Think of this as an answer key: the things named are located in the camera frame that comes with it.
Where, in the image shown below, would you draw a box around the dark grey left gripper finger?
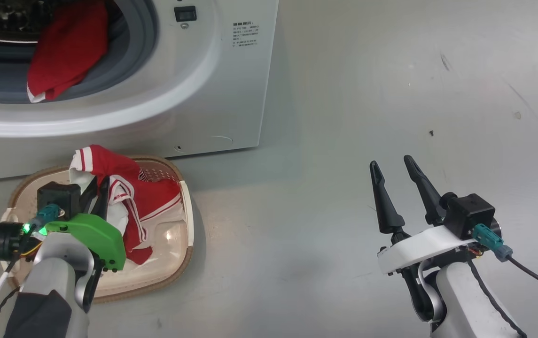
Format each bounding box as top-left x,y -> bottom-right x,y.
93,177 -> 109,220
78,176 -> 99,215

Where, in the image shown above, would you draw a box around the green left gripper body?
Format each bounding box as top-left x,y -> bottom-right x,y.
0,214 -> 126,272

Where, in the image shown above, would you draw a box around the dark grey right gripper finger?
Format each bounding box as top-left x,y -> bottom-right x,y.
404,155 -> 445,226
370,161 -> 405,234

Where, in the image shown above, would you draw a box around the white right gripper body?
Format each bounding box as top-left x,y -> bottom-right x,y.
377,226 -> 477,275

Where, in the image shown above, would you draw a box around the red white-striped shorts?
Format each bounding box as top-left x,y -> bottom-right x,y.
68,145 -> 186,266

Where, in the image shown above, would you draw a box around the red Bulls jersey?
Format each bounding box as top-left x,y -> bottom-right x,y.
27,0 -> 109,103

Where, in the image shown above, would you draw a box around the cream perforated laundry basket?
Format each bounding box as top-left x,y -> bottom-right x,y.
0,155 -> 195,303

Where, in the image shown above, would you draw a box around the white front-load washing machine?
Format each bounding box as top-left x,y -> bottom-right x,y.
0,0 -> 280,184

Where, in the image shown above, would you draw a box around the black door lock socket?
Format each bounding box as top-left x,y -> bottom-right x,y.
174,6 -> 197,23

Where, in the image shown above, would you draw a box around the left black cable teal plug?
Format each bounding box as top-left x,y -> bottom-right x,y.
0,203 -> 60,329

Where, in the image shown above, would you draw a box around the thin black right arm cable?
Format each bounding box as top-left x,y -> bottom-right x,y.
466,258 -> 528,338

